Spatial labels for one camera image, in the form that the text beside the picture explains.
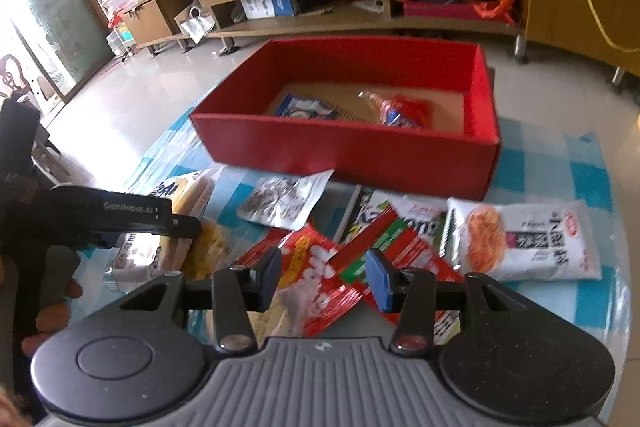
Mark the yellow snack bag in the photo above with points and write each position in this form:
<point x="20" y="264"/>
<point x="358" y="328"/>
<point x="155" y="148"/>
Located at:
<point x="215" y="249"/>

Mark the red clear snack packet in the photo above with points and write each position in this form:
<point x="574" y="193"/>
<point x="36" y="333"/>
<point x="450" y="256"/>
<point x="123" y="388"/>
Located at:
<point x="406" y="109"/>

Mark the blue white checked cloth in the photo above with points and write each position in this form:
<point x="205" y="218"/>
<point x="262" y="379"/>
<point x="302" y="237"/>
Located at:
<point x="550" y="172"/>

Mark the green white cake packet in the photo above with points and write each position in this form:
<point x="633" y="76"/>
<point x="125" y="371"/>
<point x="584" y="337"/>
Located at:
<point x="415" y="212"/>

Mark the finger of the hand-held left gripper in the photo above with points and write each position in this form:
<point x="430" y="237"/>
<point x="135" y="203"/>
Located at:
<point x="187" y="227"/>

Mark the white noodle packet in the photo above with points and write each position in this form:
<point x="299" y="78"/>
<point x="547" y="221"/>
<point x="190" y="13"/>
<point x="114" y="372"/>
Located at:
<point x="540" y="237"/>

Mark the white plastic bag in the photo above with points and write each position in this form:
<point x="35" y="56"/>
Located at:
<point x="197" y="27"/>

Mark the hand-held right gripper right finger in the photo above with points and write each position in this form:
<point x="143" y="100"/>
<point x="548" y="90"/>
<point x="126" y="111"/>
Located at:
<point x="380" y="281"/>

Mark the silver foil snack packet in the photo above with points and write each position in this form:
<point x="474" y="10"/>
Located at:
<point x="280" y="202"/>

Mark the person's left hand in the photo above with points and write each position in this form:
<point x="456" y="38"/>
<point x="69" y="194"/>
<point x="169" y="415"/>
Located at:
<point x="52" y="318"/>

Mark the blue white snack packet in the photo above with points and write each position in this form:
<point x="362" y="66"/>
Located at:
<point x="305" y="109"/>

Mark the flat red box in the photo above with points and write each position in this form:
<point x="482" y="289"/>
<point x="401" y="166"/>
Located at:
<point x="440" y="9"/>

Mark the red green wafer packet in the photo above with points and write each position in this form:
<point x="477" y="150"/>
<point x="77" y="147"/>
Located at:
<point x="402" y="242"/>

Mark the glass door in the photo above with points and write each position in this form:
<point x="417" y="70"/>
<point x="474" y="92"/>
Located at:
<point x="55" y="17"/>

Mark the clear bread packet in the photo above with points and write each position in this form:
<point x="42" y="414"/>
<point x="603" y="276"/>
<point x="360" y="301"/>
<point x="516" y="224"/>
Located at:
<point x="192" y="194"/>

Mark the red dotted snack packet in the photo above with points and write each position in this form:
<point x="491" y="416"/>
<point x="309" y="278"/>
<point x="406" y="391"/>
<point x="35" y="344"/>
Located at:
<point x="310" y="264"/>

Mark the red cardboard box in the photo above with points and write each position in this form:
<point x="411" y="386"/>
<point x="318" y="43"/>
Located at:
<point x="350" y="157"/>

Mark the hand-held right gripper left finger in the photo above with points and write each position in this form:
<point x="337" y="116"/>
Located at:
<point x="270" y="276"/>

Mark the plastic storage rack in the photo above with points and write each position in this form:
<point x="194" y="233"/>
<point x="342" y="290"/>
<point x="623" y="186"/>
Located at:
<point x="121" y="34"/>

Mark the blue white carton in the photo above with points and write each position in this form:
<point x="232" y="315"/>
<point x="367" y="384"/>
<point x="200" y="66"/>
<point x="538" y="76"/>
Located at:
<point x="270" y="4"/>

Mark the wooden TV stand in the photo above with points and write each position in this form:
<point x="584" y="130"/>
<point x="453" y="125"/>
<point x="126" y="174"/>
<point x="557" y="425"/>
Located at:
<point x="565" y="7"/>

